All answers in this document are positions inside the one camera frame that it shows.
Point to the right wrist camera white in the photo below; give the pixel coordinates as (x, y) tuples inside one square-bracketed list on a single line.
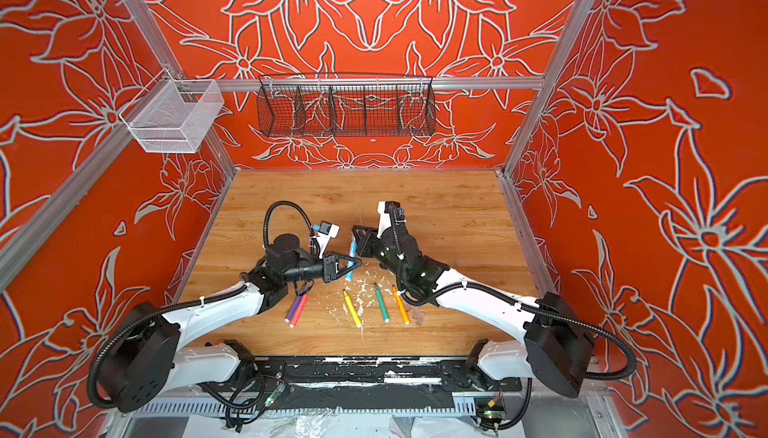
[(390, 214)]

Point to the black wire basket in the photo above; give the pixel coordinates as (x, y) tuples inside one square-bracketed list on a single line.
[(356, 105)]

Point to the purple marker pen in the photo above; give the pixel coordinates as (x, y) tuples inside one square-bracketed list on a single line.
[(292, 310)]

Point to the yellow marker pen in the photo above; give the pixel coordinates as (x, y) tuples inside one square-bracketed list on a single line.
[(351, 309)]

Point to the pink marker pen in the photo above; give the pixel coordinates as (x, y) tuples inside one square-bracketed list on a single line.
[(299, 309)]

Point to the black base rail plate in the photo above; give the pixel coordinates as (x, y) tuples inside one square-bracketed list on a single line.
[(452, 374)]

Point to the clear pen cap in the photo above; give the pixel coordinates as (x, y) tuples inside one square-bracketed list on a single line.
[(416, 316)]

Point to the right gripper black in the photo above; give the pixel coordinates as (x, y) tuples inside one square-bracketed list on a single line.
[(366, 241)]

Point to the grey slotted cable duct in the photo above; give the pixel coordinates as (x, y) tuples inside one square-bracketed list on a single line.
[(208, 407)]

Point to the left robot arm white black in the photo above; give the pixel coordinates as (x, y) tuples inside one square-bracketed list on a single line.
[(149, 352)]

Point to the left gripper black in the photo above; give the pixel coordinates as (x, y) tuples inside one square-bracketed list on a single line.
[(331, 269)]

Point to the blue marker pen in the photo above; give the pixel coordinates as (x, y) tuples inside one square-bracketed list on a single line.
[(351, 263)]

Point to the orange marker pen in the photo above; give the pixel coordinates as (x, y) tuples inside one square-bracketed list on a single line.
[(401, 305)]

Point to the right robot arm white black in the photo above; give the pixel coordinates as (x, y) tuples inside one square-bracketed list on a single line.
[(549, 342)]

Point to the clear plastic bin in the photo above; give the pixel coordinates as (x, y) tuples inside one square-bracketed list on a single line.
[(167, 120)]

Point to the green marker pen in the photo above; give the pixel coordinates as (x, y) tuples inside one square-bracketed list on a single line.
[(381, 303)]

